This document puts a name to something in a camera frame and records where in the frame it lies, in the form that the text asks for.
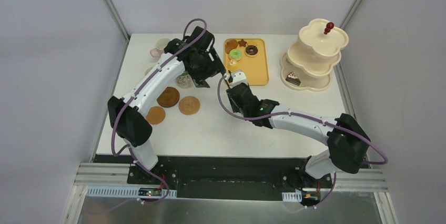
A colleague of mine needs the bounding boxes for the star-shaped chocolate cookie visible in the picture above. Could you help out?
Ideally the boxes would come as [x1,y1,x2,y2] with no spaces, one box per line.
[238,39,248,48]

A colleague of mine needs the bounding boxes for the green frosted donut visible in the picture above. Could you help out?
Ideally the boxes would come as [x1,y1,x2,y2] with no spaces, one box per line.
[228,48,242,61]

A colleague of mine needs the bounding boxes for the yellow cream tart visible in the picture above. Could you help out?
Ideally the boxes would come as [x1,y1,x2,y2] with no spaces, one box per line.
[227,59,239,72]

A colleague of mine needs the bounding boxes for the chocolate sprinkled donut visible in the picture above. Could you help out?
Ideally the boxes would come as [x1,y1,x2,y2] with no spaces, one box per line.
[245,45,259,57]

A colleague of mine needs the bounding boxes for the metal tongs with black tips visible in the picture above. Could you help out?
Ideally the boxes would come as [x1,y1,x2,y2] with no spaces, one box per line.
[224,70,233,89]

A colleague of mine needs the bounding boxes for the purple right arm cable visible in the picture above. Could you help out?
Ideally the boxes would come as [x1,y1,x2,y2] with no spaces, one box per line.
[217,75,389,166]

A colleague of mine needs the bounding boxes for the floral mug with green inside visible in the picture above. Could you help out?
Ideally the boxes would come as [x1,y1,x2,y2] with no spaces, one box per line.
[175,71,195,89]

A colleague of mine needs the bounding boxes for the pink mug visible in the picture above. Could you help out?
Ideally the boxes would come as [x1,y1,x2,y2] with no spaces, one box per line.
[149,38,170,58]

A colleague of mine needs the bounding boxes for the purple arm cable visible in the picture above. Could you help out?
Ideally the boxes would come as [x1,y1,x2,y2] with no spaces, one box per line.
[217,75,389,166]
[110,18,208,157]

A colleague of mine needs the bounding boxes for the light woven round coaster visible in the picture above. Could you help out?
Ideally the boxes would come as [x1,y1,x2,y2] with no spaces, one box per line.
[178,96,200,115]

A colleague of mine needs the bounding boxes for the orange round coaster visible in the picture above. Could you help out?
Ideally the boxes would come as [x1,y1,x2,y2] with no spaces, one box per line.
[145,106,166,125]

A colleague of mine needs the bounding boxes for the cream three-tier cake stand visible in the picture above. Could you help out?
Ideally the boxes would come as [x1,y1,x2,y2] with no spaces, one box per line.
[280,18,349,92]

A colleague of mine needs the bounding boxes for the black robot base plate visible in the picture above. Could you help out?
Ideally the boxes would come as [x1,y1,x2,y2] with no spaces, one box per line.
[127,155,370,201]

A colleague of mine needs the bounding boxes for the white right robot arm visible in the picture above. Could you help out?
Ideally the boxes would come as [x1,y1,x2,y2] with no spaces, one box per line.
[226,83,369,187]

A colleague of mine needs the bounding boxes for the chocolate cake slice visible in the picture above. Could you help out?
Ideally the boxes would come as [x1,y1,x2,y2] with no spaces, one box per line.
[285,72,301,86]

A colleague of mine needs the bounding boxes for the dark brown wooden coaster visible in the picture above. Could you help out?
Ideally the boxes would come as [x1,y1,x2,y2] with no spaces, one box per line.
[157,87,180,108]

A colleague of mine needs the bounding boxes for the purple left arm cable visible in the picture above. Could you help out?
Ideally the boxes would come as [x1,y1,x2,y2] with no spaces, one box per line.
[110,18,208,157]

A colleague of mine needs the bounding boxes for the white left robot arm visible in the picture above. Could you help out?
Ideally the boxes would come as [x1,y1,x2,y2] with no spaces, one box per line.
[107,26,226,184]

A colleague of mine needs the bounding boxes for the left aluminium frame post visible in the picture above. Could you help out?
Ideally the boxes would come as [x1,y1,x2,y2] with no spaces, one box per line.
[103,0,130,44]

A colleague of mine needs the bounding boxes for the right white slotted cable duct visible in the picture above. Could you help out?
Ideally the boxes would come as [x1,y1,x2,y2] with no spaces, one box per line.
[281,190,302,202]

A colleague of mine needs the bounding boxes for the yellow plastic tray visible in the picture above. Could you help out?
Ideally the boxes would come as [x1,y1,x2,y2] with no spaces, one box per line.
[224,38,269,86]

